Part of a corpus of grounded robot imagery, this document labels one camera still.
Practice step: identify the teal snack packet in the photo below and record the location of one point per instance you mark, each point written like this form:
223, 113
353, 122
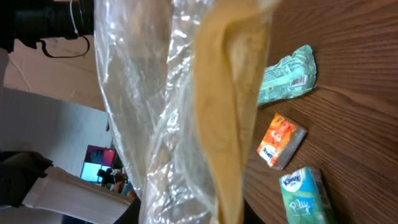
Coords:
293, 76

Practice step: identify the monitor screen in background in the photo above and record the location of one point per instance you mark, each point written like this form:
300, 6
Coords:
97, 159

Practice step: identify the brown white snack bag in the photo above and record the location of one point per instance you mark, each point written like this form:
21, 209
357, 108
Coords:
180, 82

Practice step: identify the teal Kleenex tissue pack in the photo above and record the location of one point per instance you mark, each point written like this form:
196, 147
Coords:
305, 197

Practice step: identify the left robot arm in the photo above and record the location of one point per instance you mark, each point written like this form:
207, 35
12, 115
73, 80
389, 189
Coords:
33, 21

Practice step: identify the orange white small box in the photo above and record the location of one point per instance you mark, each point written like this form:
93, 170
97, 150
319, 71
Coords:
281, 141

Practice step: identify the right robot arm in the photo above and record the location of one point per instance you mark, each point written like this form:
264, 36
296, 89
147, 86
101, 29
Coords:
29, 179

